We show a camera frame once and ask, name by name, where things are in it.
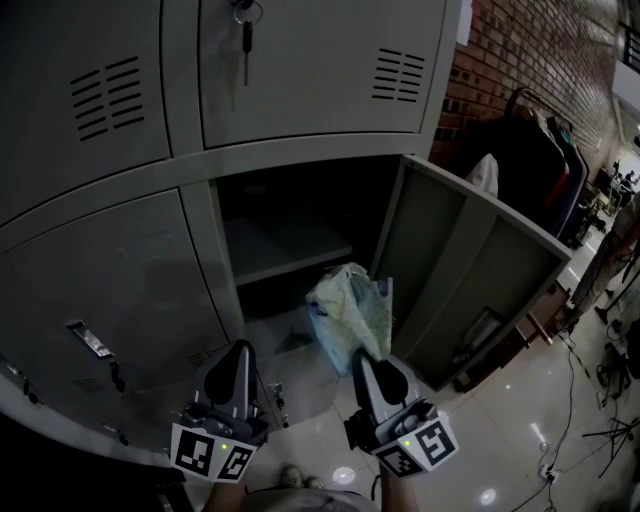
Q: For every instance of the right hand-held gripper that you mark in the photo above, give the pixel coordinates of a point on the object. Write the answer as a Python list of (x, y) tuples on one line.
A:
[(430, 445)]

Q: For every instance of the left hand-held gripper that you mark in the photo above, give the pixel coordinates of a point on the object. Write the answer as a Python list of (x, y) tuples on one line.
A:
[(192, 450)]

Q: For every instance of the white plastic bag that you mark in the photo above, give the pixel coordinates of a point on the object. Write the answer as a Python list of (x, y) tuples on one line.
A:
[(345, 310)]

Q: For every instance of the grey metal locker cabinet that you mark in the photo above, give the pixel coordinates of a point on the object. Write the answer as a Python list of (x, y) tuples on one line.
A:
[(125, 280)]

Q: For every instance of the person's left forearm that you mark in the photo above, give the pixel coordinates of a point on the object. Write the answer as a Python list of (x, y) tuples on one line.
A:
[(225, 497)]

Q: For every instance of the person's right forearm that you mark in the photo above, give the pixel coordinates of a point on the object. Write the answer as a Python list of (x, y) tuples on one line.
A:
[(397, 492)]

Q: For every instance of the grey locker door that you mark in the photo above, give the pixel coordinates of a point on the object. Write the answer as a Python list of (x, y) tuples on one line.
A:
[(440, 250)]

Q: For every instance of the metal door lock with key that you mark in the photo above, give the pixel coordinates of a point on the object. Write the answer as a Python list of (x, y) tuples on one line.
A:
[(277, 395)]

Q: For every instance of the person's left grey shoe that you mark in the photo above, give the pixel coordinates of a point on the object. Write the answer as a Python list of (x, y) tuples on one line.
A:
[(292, 476)]

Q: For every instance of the person's grey shoe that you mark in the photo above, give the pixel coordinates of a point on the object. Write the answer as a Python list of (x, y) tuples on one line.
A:
[(315, 483), (292, 476)]

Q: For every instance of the person's right grey shoe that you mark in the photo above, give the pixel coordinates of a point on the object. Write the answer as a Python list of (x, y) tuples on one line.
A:
[(315, 483)]

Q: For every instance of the small dark hanging key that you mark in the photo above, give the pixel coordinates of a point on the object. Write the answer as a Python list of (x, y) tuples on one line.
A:
[(31, 395), (118, 382)]

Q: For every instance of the black box with metal edge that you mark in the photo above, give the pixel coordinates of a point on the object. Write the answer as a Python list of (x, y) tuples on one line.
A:
[(175, 492)]

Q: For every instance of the white power strip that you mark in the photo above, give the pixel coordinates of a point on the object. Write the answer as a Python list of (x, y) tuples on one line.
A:
[(548, 470)]

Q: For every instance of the white hanging garment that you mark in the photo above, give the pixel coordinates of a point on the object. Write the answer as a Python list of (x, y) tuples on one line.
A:
[(485, 175)]

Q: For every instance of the pile of black equipment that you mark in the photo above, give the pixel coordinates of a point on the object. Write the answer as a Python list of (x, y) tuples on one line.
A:
[(620, 372)]

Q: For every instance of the black tripod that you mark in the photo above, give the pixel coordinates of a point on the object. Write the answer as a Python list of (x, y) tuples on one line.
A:
[(620, 432)]

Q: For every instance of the row of dark hanging clothes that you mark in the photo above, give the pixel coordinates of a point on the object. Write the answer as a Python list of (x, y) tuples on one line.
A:
[(530, 170)]

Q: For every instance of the cluttered work table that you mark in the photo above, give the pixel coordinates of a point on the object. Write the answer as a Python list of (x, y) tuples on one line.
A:
[(612, 192)]

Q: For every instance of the black metal clothes rack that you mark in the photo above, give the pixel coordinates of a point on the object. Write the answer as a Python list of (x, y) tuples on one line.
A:
[(535, 95)]

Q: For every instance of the red and white poster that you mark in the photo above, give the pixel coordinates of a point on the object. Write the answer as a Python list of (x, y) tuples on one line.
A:
[(465, 20)]

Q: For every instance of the black metal railing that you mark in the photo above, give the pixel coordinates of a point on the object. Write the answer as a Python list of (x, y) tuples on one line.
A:
[(631, 45)]

